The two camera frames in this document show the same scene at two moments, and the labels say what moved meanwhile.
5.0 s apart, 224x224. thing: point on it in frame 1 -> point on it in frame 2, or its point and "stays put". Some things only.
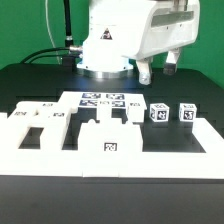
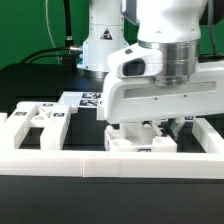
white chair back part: (52, 117) stays put
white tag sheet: (95, 99) stays put
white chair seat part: (109, 137) -> (136, 138)
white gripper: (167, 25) -> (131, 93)
